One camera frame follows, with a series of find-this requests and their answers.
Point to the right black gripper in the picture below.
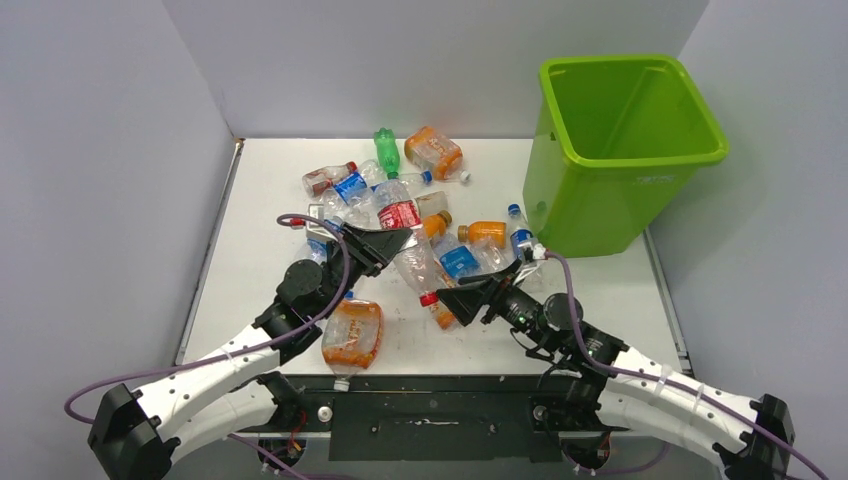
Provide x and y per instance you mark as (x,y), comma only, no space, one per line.
(465,301)

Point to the red label water bottle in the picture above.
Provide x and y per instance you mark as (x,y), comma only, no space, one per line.
(396,209)

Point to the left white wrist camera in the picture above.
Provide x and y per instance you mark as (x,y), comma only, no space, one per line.
(321,222)

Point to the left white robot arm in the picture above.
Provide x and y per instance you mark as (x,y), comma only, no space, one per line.
(140,433)

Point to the small orange juice bottle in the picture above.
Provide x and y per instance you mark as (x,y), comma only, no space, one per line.
(436,225)

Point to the pepsi bottle blue cap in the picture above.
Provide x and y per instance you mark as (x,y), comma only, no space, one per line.
(416,182)

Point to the green plastic bin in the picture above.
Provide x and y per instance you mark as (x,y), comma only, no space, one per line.
(617,138)

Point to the large orange tea bottle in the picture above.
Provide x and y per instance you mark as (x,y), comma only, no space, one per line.
(430,150)

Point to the light blue label bottle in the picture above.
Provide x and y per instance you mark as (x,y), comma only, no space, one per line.
(456,259)

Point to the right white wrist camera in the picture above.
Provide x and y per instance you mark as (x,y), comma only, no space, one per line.
(531,253)

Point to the crushed red label bottle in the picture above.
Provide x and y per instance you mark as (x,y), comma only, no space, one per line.
(316,182)

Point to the orange juice bottle lying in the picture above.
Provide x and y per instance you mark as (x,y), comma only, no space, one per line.
(483,230)

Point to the green soda bottle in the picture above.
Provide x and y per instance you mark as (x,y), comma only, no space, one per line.
(388,155)

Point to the clear bottle white cap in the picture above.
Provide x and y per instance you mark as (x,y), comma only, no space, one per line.
(489,255)

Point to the blue label crushed bottle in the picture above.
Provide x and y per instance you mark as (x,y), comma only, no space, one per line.
(352,199)

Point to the blue label water bottle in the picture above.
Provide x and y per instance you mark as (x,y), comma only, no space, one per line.
(518,231)

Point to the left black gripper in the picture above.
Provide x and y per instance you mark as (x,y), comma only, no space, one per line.
(371,249)

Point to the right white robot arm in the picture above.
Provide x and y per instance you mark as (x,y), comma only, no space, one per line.
(622,388)

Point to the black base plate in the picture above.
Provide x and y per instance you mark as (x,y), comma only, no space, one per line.
(429,418)

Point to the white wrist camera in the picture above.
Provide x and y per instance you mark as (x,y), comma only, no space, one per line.
(321,222)
(531,253)

